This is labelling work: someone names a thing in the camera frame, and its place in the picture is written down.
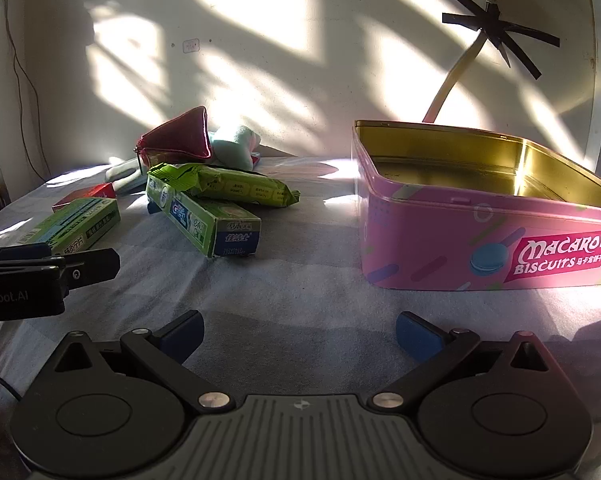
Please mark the pale teal pencil case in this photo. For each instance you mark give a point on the pale teal pencil case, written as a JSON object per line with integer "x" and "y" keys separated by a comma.
{"x": 125, "y": 174}

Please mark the small red box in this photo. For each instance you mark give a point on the small red box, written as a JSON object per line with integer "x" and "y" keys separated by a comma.
{"x": 93, "y": 191}

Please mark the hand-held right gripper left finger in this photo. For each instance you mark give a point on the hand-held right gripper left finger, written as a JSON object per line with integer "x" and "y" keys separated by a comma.
{"x": 186, "y": 336}

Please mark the black tape cross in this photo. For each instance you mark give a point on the black tape cross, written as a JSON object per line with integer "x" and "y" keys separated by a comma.
{"x": 495, "y": 27}

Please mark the green white medicine box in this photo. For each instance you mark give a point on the green white medicine box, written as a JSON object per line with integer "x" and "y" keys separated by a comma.
{"x": 75, "y": 220}

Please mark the small white wall sticker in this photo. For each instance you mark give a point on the small white wall sticker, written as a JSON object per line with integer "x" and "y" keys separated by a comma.
{"x": 191, "y": 46}

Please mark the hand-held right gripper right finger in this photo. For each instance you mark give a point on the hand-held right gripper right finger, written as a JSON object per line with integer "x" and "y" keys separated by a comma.
{"x": 419, "y": 339}

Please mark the teal plush toy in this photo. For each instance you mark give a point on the teal plush toy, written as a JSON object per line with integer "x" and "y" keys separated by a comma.
{"x": 233, "y": 145}

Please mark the striped grey bed sheet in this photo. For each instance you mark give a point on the striped grey bed sheet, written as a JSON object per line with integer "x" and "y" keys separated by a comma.
{"x": 290, "y": 285}

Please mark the green snack packet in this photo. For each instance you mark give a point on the green snack packet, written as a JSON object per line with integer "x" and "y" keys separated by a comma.
{"x": 240, "y": 187}

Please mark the shiny red triangular pouch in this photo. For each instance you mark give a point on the shiny red triangular pouch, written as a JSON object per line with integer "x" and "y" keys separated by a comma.
{"x": 180, "y": 137}

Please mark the blue green toothpaste box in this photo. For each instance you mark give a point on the blue green toothpaste box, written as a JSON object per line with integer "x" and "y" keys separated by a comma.
{"x": 200, "y": 220}

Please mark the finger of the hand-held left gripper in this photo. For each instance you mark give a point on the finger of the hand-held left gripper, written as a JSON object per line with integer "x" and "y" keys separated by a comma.
{"x": 93, "y": 266}

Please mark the pink biscuit tin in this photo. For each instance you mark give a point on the pink biscuit tin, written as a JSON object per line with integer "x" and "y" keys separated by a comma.
{"x": 430, "y": 230}

